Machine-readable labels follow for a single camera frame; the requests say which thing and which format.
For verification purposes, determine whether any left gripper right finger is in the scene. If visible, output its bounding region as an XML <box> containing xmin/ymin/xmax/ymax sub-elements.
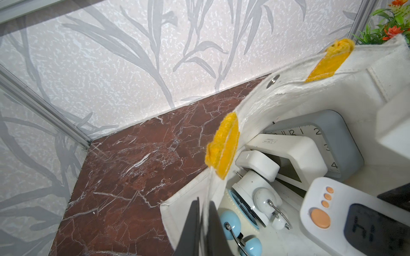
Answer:
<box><xmin>205</xmin><ymin>201</ymin><xmax>233</xmax><ymax>256</ymax></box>

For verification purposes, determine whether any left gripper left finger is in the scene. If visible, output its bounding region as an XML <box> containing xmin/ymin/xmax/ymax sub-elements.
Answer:
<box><xmin>174</xmin><ymin>198</ymin><xmax>201</xmax><ymax>256</ymax></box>

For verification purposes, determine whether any white digital paw clock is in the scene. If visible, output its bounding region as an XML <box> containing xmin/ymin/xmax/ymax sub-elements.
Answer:
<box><xmin>300</xmin><ymin>177</ymin><xmax>410</xmax><ymax>256</ymax></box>

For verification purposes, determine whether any white canvas tote bag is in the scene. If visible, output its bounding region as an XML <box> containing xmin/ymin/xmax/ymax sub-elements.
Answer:
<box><xmin>160</xmin><ymin>35</ymin><xmax>410</xmax><ymax>249</ymax></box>

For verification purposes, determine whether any blue twin bell alarm clock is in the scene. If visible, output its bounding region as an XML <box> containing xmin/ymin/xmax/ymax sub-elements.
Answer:
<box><xmin>217</xmin><ymin>189</ymin><xmax>263</xmax><ymax>256</ymax></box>

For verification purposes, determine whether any white cube digital clock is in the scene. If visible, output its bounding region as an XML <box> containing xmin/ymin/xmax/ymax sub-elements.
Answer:
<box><xmin>236</xmin><ymin>150</ymin><xmax>280</xmax><ymax>182</ymax></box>

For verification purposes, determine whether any white flat digital clock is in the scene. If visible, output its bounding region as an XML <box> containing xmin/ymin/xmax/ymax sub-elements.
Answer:
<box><xmin>245</xmin><ymin>134</ymin><xmax>328</xmax><ymax>191</ymax></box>

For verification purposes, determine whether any grey blue square clock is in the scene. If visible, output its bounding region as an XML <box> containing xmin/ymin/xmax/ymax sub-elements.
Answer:
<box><xmin>263</xmin><ymin>110</ymin><xmax>364</xmax><ymax>182</ymax></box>

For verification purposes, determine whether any grey green square clock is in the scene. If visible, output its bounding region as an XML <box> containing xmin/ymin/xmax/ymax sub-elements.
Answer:
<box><xmin>377</xmin><ymin>183</ymin><xmax>410</xmax><ymax>212</ymax></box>

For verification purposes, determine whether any potted artificial flower plant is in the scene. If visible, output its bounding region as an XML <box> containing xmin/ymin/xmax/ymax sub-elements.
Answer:
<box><xmin>353</xmin><ymin>1</ymin><xmax>410</xmax><ymax>47</ymax></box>

